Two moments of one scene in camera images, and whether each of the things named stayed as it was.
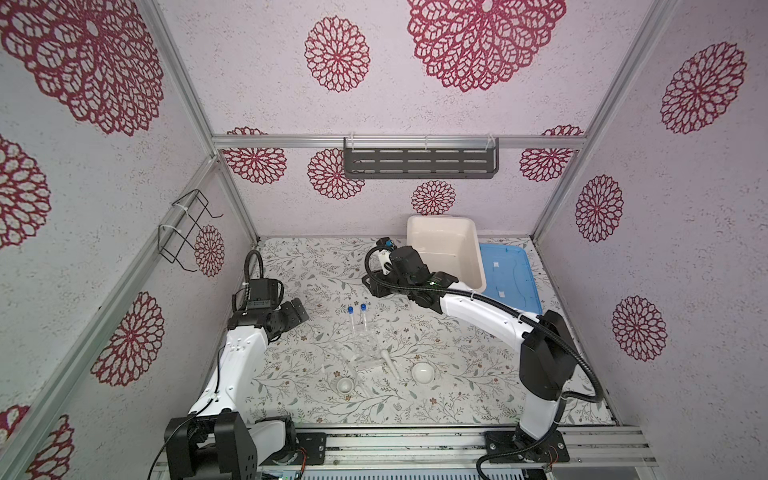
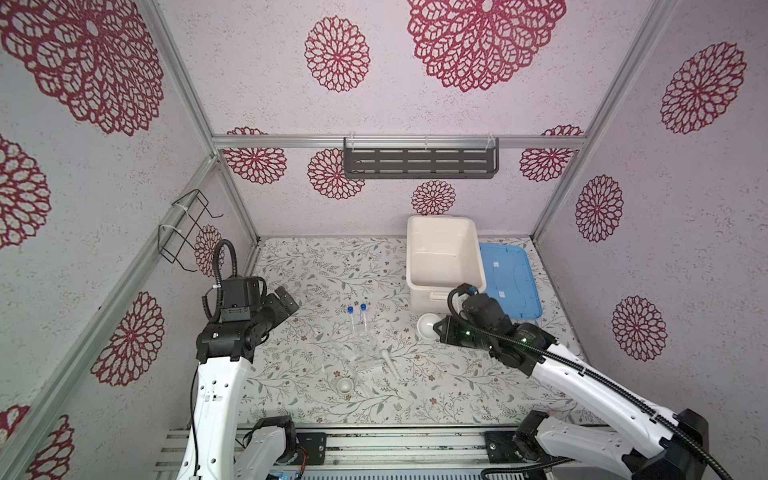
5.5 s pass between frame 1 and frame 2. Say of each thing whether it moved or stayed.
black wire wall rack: stayed
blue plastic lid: stayed
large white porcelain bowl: moved
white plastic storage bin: stayed
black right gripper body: moved
